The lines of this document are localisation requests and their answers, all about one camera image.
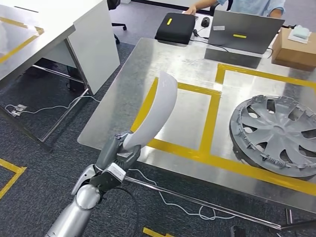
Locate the person's right hand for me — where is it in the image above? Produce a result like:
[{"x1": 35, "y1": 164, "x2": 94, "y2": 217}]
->
[{"x1": 184, "y1": 4, "x2": 198, "y2": 16}]

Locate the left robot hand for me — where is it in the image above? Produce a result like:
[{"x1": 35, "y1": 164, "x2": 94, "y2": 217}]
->
[{"x1": 95, "y1": 130, "x2": 142, "y2": 173}]

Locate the white curved plastic part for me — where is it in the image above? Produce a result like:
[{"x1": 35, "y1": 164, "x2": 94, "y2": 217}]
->
[{"x1": 123, "y1": 71, "x2": 178, "y2": 152}]

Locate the steel workbench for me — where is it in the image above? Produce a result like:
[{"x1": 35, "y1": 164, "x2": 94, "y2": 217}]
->
[{"x1": 77, "y1": 37, "x2": 316, "y2": 231}]

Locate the black zip case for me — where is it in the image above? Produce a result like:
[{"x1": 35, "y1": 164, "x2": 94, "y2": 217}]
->
[{"x1": 155, "y1": 12, "x2": 196, "y2": 45}]

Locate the person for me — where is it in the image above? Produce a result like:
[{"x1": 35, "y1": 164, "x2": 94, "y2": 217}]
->
[{"x1": 184, "y1": 0, "x2": 287, "y2": 19}]

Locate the grey laptop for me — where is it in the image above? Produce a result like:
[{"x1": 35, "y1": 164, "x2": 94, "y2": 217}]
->
[{"x1": 204, "y1": 9, "x2": 285, "y2": 55}]

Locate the yellow floor tape strip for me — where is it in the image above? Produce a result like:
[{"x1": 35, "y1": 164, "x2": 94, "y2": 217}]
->
[{"x1": 143, "y1": 227, "x2": 175, "y2": 237}]

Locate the white table with steel legs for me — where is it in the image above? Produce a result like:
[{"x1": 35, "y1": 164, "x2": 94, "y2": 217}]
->
[{"x1": 0, "y1": 0, "x2": 121, "y2": 145}]

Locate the black office chair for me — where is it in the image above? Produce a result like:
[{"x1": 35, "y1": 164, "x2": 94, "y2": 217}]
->
[{"x1": 106, "y1": 0, "x2": 127, "y2": 45}]

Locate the white power strip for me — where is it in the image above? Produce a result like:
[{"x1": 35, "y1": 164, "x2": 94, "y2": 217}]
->
[{"x1": 5, "y1": 104, "x2": 28, "y2": 118}]

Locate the yellow floor tape square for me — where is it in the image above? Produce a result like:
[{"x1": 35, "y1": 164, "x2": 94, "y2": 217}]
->
[{"x1": 0, "y1": 158, "x2": 27, "y2": 200}]

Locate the white paper sheet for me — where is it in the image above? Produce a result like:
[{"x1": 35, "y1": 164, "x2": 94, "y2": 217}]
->
[{"x1": 287, "y1": 29, "x2": 310, "y2": 44}]

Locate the brown cardboard box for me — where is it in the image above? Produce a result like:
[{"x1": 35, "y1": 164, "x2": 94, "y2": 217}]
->
[{"x1": 271, "y1": 27, "x2": 316, "y2": 72}]

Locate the pale green packet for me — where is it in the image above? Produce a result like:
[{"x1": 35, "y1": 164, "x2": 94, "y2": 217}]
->
[{"x1": 293, "y1": 25, "x2": 311, "y2": 40}]

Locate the yellow table tape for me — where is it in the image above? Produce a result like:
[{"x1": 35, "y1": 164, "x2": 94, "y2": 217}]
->
[{"x1": 0, "y1": 16, "x2": 45, "y2": 65}]

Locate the grey plastic wheel cover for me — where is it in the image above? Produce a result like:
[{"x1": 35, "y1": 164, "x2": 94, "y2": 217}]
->
[{"x1": 229, "y1": 94, "x2": 316, "y2": 179}]

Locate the robot black right leg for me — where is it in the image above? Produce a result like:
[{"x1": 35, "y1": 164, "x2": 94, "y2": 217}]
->
[{"x1": 230, "y1": 225, "x2": 247, "y2": 237}]

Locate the black desk cable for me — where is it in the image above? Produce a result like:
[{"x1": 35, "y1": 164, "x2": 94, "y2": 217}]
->
[{"x1": 192, "y1": 29, "x2": 231, "y2": 53}]

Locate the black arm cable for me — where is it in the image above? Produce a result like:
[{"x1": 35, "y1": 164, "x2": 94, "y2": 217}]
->
[{"x1": 100, "y1": 186, "x2": 139, "y2": 237}]

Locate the white power strip cable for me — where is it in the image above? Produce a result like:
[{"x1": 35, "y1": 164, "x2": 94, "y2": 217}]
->
[{"x1": 5, "y1": 95, "x2": 100, "y2": 116}]

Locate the white floor cable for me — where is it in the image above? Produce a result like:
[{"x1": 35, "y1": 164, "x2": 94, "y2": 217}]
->
[{"x1": 127, "y1": 168, "x2": 236, "y2": 221}]

